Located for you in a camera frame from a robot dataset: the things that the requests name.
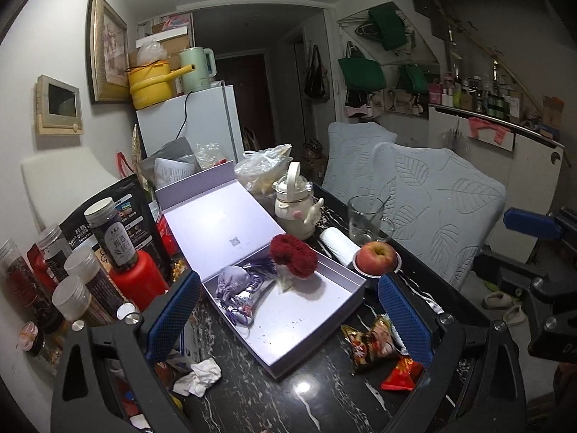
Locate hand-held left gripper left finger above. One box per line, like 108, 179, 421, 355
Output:
51, 271, 202, 433

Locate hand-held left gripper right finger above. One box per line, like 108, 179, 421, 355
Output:
378, 274, 528, 433

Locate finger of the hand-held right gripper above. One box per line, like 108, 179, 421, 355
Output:
503, 207, 577, 245
473, 253, 560, 301

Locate brown red snack packet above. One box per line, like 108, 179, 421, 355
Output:
340, 315, 409, 373

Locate small red packet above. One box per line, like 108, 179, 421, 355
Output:
381, 356, 425, 392

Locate purple silver snack packet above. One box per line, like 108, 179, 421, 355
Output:
232, 262, 279, 325

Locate lavender gift box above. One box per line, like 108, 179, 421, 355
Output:
154, 165, 367, 380

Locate red fuzzy scrunchie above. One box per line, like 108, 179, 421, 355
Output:
269, 235, 320, 278

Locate white slipper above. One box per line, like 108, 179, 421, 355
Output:
483, 292, 514, 310
502, 305, 528, 325

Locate blue white carton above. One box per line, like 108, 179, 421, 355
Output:
155, 316, 212, 373

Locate yellow waffle snack bag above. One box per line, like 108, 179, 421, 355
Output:
170, 259, 190, 285

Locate red bottle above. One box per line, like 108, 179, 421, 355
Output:
109, 248, 169, 312

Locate white cabinet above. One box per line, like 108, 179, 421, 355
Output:
427, 104, 565, 262

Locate crumpled white tissue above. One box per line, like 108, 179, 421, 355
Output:
172, 357, 223, 398

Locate metal bowl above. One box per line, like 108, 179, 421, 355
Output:
352, 255, 403, 290

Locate red apple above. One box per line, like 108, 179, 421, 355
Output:
356, 241, 398, 275

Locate red plastic packet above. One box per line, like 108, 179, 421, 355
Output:
157, 219, 177, 257

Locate silver-lid jar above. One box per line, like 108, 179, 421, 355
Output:
52, 275, 104, 325
63, 249, 124, 316
36, 224, 75, 280

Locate white rolled towel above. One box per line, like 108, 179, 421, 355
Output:
319, 227, 361, 266

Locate pink cloth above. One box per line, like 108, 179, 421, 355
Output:
468, 117, 512, 145

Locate glass mug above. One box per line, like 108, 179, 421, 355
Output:
347, 195, 395, 244

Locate brown cardboard box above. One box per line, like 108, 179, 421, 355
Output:
541, 96, 565, 129

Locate black food pouch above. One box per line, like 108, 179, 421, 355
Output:
58, 174, 174, 276

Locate row of bottles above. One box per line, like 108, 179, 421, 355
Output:
428, 72, 524, 118

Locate small pink-lid jar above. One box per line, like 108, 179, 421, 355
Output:
18, 321, 50, 357

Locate cream kettle-shaped bottle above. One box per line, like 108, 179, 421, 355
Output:
273, 161, 325, 241

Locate jar with red contents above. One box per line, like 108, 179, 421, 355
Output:
0, 237, 46, 321

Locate grey plastic bag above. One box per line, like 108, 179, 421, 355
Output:
142, 136, 203, 190

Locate woven straw mat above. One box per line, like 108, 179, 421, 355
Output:
131, 124, 149, 185

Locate clear plastic food bag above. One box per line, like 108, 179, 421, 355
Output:
234, 144, 293, 194

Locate white padded chair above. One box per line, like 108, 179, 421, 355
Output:
20, 146, 122, 231

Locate white fridge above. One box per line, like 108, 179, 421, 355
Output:
136, 85, 244, 176

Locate dark wooden door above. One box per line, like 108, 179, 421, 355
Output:
215, 53, 267, 149

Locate yellow pot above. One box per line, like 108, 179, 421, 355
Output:
125, 60, 194, 110

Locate pale green electric kettle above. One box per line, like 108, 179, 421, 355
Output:
178, 47, 216, 95

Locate black hanging bag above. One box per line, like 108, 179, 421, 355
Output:
303, 45, 331, 100

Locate translucent bag above pot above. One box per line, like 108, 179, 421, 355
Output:
136, 40, 169, 66

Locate framed picture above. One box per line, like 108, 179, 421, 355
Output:
87, 0, 131, 104

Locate black power cord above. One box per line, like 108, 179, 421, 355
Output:
175, 92, 192, 145

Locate beige wall panel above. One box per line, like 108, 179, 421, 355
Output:
36, 74, 85, 136

